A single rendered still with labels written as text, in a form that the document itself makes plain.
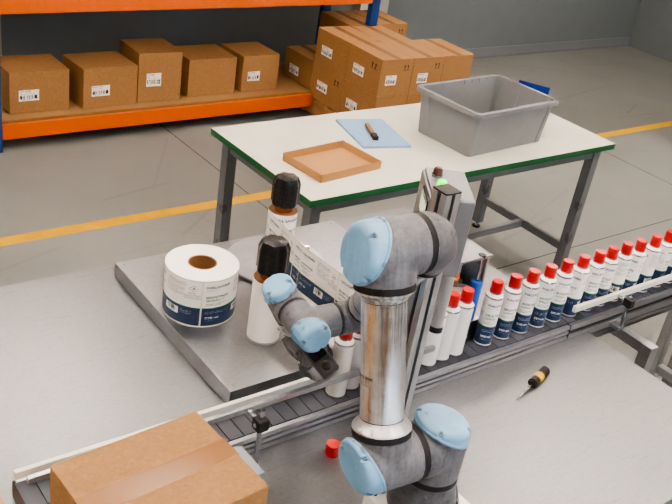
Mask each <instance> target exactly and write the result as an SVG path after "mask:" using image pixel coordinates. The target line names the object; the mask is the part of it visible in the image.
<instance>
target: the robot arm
mask: <svg viewBox="0 0 672 504"><path fill-rule="evenodd" d="M457 251H458V237H457V234H456V231H455V229H454V227H453V226H452V224H451V223H450V222H449V221H448V220H447V219H446V218H445V217H443V216H441V215H439V214H437V213H435V212H430V211H416V212H412V213H404V214H397V215H389V216H382V217H381V216H374V217H370V218H368V219H364V220H359V221H357V222H355V223H353V224H352V225H351V226H350V228H348V229H347V231H346V233H345V234H344V237H343V239H342V243H341V248H340V263H341V267H343V274H344V276H345V277H346V279H347V280H348V281H349V282H350V283H351V284H353V290H354V291H355V293H353V294H352V295H351V296H350V297H349V298H348V299H346V300H344V301H339V302H333V303H329V304H323V305H318V306H313V307H312V306H311V305H310V304H309V303H308V302H307V301H306V300H305V298H304V297H303V296H302V295H301V294H300V292H299V291H298V289H297V288H296V284H295V282H293V280H292V278H291V277H290V276H289V275H287V274H283V273H279V274H275V275H272V276H270V277H269V278H267V279H266V280H265V282H264V283H263V285H262V294H263V297H264V301H265V303H267V305H268V307H269V309H270V311H271V313H272V315H273V317H274V318H275V320H276V322H277V324H278V325H279V327H277V329H278V331H282V333H283V334H284V336H285V337H284V338H283V339H281V340H282V342H283V344H284V346H285V348H286V350H287V352H288V353H289V354H290V355H291V356H292V357H294V358H295V359H296V360H297V361H299V362H300V363H299V364H298V366H299V370H300V372H301V373H302V374H303V375H304V376H305V377H307V378H309V379H311V380H314V381H316V382H319V381H322V380H325V379H328V378H329V376H331V375H332V374H333V373H335V372H336V371H337V370H338V369H339V365H338V363H337V362H336V361H335V360H334V359H333V351H332V349H331V348H330V346H329V344H328V343H329V341H330V338H333V337H337V336H341V335H346V334H351V333H355V332H361V345H360V414H359V415H358V416H357V417H355V418H354V419H353V421H352V426H351V437H346V438H345V439H344V440H342V442H341V443H340V445H339V459H340V463H341V466H342V469H343V472H344V474H345V476H346V478H347V480H348V481H349V483H350V484H351V486H352V487H353V488H354V489H355V490H356V491H357V492H358V493H360V494H362V495H364V496H372V495H376V494H384V493H386V491H387V494H386V499H387V503H388V504H459V495H458V487H457V480H458V477H459V473H460V470H461V467H462V463H463V460H464V456H465V453H466V450H467V448H468V446H469V438H470V433H471V431H470V426H469V424H468V422H467V420H466V419H465V418H464V417H463V416H462V415H461V414H460V413H458V412H457V411H456V410H454V409H452V408H450V407H447V406H445V405H442V404H436V403H427V404H423V405H421V406H419V407H418V408H417V410H416V411H415V413H414V419H413V420H409V419H408V418H407V417H406V416H405V379H406V343H407V306H408V298H409V297H410V296H411V295H412V294H414V293H415V292H416V286H417V285H419V284H420V283H421V282H422V281H424V280H425V279H432V278H435V277H437V276H438V275H439V274H441V273H442V272H443V271H444V270H446V269H447V268H448V267H449V266H450V265H451V263H452V262H453V261H454V259H455V257H456V255H457ZM285 339H286V340H285ZM288 349H289V350H288Z"/></svg>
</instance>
